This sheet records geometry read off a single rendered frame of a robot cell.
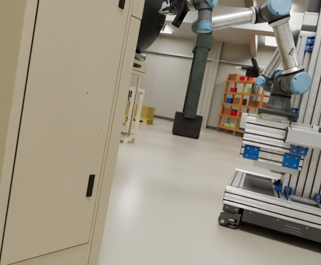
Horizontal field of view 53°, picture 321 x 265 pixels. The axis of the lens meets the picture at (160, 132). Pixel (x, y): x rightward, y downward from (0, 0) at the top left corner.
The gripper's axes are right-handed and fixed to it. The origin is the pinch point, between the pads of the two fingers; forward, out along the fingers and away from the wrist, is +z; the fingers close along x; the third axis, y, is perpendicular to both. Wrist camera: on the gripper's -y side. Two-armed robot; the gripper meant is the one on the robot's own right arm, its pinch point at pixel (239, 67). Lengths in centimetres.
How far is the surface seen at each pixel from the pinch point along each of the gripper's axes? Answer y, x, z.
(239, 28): -100, 402, 251
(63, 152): 35, -201, -65
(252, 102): 91, 820, 413
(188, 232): 91, -121, -55
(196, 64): -12, 333, 307
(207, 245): 90, -125, -70
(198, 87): 36, 335, 296
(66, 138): 31, -201, -65
